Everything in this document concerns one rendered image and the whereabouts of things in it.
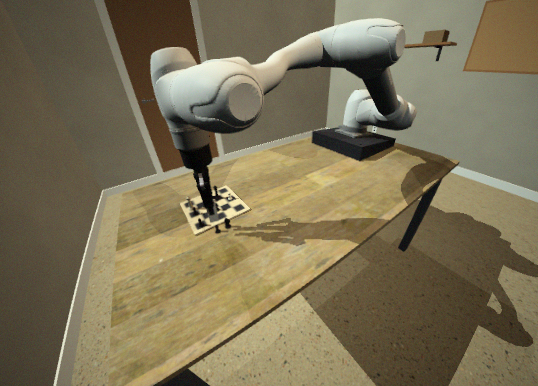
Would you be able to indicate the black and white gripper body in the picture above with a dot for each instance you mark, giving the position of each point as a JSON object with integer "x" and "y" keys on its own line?
{"x": 197, "y": 160}

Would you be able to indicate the wooden chessboard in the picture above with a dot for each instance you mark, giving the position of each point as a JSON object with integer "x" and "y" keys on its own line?
{"x": 228, "y": 209}

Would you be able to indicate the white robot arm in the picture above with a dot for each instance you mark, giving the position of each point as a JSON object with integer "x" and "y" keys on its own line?
{"x": 222, "y": 96}

